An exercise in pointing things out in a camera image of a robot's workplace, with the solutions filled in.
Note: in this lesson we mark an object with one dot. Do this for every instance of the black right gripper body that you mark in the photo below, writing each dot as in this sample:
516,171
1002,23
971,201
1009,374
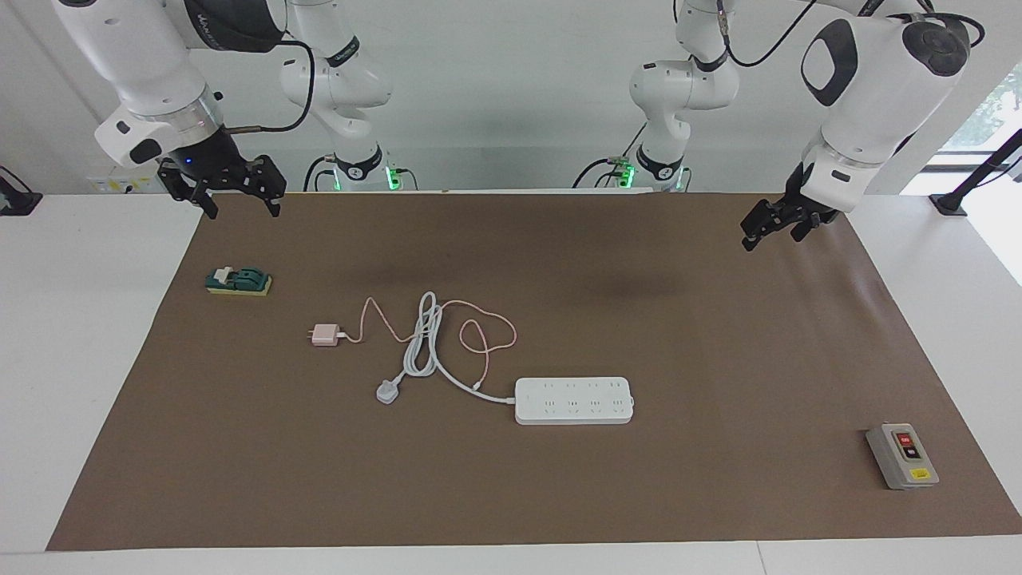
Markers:
209,164

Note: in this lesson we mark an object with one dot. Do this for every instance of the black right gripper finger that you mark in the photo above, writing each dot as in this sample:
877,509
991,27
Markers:
270,180
196,194

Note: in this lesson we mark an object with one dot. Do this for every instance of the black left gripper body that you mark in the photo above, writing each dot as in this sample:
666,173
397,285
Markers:
802,204

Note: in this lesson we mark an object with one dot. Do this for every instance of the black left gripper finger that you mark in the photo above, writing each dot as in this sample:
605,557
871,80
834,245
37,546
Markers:
762,222
806,228

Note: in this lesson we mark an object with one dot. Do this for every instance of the pink charger block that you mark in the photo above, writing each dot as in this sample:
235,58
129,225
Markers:
324,335

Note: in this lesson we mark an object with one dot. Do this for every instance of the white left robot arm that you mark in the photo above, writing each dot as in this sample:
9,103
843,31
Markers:
870,80

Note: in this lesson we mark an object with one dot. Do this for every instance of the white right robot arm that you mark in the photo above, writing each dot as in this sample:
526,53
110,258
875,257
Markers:
144,64

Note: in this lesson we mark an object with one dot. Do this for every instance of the white power strip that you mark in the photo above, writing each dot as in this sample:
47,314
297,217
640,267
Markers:
575,401

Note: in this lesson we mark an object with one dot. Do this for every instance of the black desk clamp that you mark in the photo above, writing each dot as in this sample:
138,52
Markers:
16,204

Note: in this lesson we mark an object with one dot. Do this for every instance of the window with green view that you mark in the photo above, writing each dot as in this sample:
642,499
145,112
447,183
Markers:
994,112

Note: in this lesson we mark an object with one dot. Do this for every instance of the brown table mat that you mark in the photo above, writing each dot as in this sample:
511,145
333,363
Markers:
559,495

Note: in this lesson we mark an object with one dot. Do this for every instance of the white wall socket box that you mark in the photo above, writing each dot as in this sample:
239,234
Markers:
112,185

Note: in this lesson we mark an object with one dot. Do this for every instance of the green knife switch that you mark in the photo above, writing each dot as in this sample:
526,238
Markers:
239,281

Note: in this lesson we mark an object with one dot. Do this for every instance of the grey on-off switch box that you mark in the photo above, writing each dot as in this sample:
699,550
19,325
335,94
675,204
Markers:
902,459

